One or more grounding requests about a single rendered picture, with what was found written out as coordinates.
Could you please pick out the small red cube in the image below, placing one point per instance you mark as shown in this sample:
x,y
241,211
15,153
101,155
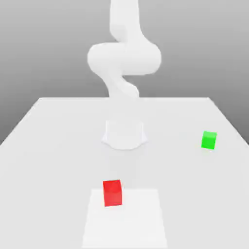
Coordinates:
x,y
112,193

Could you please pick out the small green cube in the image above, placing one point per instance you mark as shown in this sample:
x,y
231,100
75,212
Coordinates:
x,y
208,140

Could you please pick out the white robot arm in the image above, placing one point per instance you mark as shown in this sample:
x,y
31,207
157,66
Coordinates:
x,y
124,58

